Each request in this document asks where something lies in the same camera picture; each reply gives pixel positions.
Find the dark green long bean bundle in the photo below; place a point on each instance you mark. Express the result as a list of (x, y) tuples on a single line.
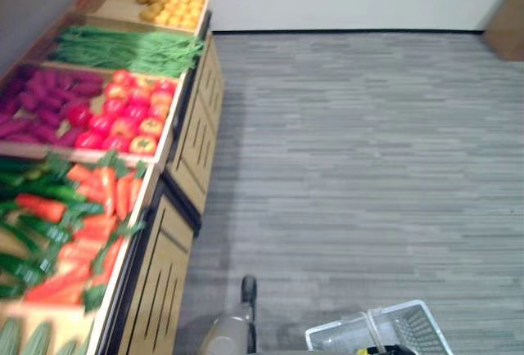
[(94, 46)]

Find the wooden crate with beans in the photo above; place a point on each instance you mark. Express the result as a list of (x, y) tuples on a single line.
[(49, 38)]

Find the wooden crate with oranges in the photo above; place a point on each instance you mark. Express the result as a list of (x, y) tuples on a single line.
[(112, 3)]

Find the green cucumber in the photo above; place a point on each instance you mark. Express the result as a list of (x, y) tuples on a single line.
[(43, 228), (20, 269), (12, 164), (11, 178), (18, 235), (55, 192), (10, 290)]

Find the wooden crate with tomatoes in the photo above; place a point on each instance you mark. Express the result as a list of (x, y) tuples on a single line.
[(170, 134)]

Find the wooden crate with gourds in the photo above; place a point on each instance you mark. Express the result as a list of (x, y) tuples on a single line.
[(57, 316)]

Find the purple sweet potato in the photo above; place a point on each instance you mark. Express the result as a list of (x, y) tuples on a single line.
[(45, 134), (14, 85), (68, 137), (49, 118), (72, 104), (88, 78), (86, 90), (20, 139), (39, 84), (14, 128), (61, 94), (10, 105), (28, 101)]

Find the wooden produce display stand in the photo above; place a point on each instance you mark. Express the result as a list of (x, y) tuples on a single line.
[(192, 154)]

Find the orange carrot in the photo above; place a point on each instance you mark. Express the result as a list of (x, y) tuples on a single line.
[(84, 175), (57, 290), (135, 191), (108, 189), (79, 250), (41, 207), (73, 269), (96, 226), (88, 194), (112, 254), (122, 197)]

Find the wooden crate with carrots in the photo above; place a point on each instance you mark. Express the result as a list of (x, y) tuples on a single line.
[(139, 216)]

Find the light green long bean bundle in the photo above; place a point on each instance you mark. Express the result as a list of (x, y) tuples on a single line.
[(168, 52)]

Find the red tomato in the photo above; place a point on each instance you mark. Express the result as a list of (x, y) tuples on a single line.
[(100, 124), (124, 128), (79, 115), (159, 111), (135, 113), (122, 77), (88, 140), (139, 96), (116, 91), (151, 127), (144, 83), (161, 98), (114, 106), (143, 145), (116, 143), (165, 86)]

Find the pale green ridged gourd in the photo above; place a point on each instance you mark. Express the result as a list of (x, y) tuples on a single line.
[(67, 348), (39, 339), (9, 338)]

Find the white plastic shopping basket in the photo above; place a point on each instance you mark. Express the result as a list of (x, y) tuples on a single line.
[(417, 324)]

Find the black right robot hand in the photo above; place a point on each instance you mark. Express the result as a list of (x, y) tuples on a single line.
[(389, 351)]

